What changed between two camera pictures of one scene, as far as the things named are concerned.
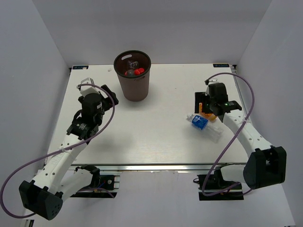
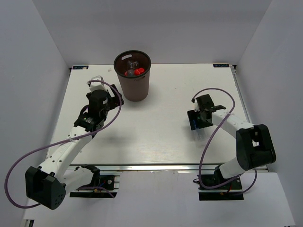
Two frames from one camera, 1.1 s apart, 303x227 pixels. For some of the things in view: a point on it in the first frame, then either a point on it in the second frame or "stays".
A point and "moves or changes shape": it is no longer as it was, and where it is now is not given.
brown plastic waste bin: (134, 88) stays
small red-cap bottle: (130, 73) stays
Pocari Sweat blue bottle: (212, 130) moves or changes shape
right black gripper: (199, 97) -> (192, 116)
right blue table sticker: (221, 65) stays
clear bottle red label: (138, 71) stays
